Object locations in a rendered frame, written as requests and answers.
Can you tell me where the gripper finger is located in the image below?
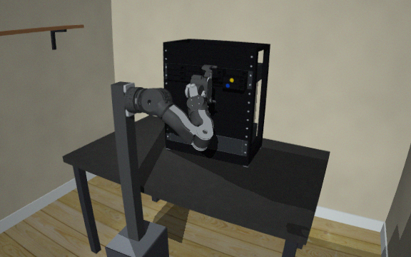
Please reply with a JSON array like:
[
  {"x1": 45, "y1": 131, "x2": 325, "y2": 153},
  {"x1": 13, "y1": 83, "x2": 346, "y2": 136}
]
[
  {"x1": 202, "y1": 65, "x2": 217, "y2": 79},
  {"x1": 204, "y1": 97, "x2": 216, "y2": 104}
]

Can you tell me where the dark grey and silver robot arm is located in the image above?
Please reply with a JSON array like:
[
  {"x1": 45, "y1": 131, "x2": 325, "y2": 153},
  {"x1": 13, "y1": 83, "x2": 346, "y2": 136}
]
[{"x1": 123, "y1": 83, "x2": 214, "y2": 151}]

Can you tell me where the black server rack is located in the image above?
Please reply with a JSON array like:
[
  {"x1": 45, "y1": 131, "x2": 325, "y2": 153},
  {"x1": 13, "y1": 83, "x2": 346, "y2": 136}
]
[{"x1": 163, "y1": 39, "x2": 270, "y2": 167}]

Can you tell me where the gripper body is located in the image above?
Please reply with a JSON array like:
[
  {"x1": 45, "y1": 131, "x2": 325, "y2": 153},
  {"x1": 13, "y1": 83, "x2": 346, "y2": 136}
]
[{"x1": 191, "y1": 75, "x2": 212, "y2": 100}]

